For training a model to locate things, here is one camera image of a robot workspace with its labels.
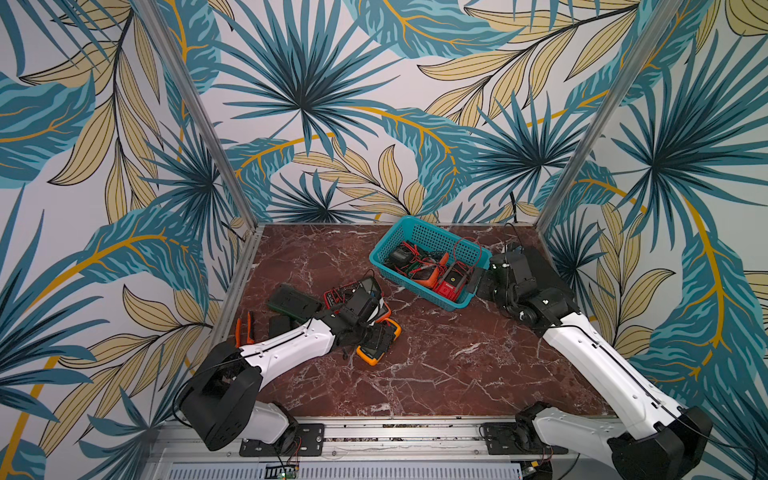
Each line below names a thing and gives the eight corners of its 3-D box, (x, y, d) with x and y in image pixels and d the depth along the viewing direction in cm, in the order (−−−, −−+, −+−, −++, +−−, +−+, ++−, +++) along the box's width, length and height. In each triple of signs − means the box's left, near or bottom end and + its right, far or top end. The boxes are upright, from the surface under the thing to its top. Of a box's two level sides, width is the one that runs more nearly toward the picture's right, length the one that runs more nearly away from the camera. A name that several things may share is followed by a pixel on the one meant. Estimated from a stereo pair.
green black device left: (268, 305, 99) (264, 299, 96) (283, 287, 103) (280, 280, 100) (309, 325, 95) (307, 319, 92) (323, 305, 99) (321, 299, 96)
